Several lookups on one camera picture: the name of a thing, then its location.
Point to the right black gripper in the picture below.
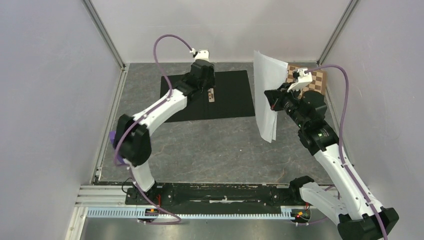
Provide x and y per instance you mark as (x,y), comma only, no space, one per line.
(276,97)

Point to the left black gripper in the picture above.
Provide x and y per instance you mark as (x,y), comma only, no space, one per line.
(212,83)

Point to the black blue file folder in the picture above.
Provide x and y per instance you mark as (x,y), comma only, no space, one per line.
(232,99)

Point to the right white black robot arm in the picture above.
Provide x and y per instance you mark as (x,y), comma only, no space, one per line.
(358,215)

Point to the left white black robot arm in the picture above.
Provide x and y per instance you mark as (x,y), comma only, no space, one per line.
(132,141)

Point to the wooden chessboard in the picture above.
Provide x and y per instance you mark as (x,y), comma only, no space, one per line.
(318,84)

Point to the purple stapler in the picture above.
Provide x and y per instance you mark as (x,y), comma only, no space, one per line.
(111,137)

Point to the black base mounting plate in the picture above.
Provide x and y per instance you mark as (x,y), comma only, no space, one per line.
(217,198)

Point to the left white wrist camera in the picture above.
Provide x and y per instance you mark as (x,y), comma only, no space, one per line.
(202,54)

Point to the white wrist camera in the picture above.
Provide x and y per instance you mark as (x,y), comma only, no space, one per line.
(301,78)
(202,54)

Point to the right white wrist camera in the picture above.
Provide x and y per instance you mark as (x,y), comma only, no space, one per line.
(301,78)

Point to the white slotted cable duct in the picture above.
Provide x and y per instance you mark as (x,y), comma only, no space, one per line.
(143,213)

